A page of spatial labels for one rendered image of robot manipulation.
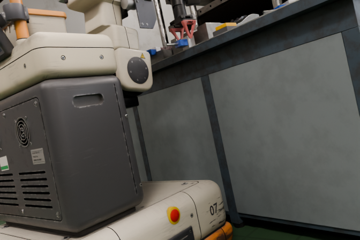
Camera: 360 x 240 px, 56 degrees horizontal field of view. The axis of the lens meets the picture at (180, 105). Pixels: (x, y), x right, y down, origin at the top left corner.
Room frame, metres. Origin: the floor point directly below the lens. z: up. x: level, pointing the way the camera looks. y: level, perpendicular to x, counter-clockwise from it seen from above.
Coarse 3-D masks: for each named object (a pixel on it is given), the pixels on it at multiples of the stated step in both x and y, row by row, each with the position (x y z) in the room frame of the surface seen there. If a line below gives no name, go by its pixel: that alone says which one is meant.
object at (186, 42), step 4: (188, 36) 1.45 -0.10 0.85; (192, 36) 1.46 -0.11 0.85; (180, 40) 1.43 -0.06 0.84; (184, 40) 1.44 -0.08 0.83; (188, 40) 1.44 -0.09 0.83; (192, 40) 1.46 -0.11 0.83; (168, 44) 1.41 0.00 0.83; (172, 44) 1.43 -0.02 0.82; (176, 44) 1.43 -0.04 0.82; (180, 44) 1.43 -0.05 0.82; (184, 44) 1.44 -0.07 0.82; (188, 44) 1.45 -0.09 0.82; (192, 44) 1.45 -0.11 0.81; (184, 48) 1.47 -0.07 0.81
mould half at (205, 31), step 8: (248, 16) 1.61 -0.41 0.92; (256, 16) 1.65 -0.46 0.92; (208, 24) 1.44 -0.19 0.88; (216, 24) 1.47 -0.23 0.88; (240, 24) 1.57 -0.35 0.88; (200, 32) 1.46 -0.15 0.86; (208, 32) 1.43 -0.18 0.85; (176, 40) 1.60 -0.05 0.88; (200, 40) 1.47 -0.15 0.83; (176, 48) 1.61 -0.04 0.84
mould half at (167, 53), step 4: (156, 52) 1.66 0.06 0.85; (160, 52) 1.65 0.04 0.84; (164, 52) 1.65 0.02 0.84; (168, 52) 1.67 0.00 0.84; (152, 56) 1.68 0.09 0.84; (156, 56) 1.66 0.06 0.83; (160, 56) 1.65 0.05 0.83; (164, 56) 1.64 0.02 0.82; (168, 56) 1.67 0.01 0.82; (152, 60) 1.68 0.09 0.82; (156, 60) 1.67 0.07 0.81; (160, 60) 1.65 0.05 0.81
